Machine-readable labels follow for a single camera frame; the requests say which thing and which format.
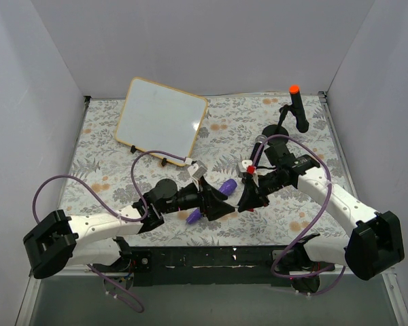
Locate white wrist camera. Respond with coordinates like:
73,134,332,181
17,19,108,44
184,158,207,187
236,160,258,185

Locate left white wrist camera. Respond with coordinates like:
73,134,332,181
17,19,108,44
184,158,207,187

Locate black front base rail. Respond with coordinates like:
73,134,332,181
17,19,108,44
133,245,291,287

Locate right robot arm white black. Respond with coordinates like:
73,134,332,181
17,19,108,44
237,143,405,280

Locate floral patterned table mat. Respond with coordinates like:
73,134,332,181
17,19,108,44
60,95,352,247

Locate black handheld microphone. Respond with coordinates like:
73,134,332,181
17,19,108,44
250,134,267,166

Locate black microphone desk stand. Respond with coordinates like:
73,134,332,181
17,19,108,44
262,105,292,137

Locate purple toy microphone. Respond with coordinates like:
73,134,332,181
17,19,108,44
186,179,237,225

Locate yellow framed whiteboard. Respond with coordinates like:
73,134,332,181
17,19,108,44
114,77,208,166

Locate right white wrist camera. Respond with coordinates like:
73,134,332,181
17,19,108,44
236,160,258,185

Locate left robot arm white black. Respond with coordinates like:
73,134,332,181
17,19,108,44
23,179,235,279

